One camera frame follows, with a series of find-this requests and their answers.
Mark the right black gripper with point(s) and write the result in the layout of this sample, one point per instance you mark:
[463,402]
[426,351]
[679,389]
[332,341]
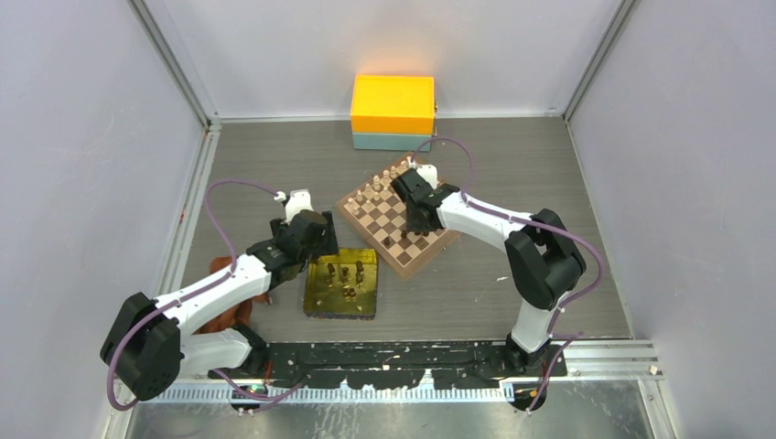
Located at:
[414,227]

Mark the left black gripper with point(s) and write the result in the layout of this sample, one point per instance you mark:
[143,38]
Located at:
[330,239]

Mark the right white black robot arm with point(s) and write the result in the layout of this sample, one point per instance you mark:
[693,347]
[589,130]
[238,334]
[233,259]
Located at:
[545,262]

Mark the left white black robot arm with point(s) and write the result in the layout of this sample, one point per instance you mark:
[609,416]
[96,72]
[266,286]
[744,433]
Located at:
[154,340]

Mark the yellow transparent tray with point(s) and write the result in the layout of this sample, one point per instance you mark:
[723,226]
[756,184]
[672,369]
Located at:
[323,297]

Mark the wooden chessboard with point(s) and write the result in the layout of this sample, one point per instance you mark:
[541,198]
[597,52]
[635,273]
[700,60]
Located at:
[382,214]

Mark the grey-blue box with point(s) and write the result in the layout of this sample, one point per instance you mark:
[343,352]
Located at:
[390,142]

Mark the yellow box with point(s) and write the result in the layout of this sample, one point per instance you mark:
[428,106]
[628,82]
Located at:
[385,104]

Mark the brown cloth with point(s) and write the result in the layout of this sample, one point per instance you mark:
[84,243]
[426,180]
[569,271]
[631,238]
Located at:
[237,314]

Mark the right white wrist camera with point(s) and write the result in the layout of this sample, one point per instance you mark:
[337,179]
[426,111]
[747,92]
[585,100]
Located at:
[429,173]

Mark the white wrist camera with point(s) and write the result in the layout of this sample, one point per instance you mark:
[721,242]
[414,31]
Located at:
[296,202]
[429,173]

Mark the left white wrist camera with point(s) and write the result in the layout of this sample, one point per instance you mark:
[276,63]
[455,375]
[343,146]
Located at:
[296,202]

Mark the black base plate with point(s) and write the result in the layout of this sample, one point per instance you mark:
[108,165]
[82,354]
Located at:
[450,365]

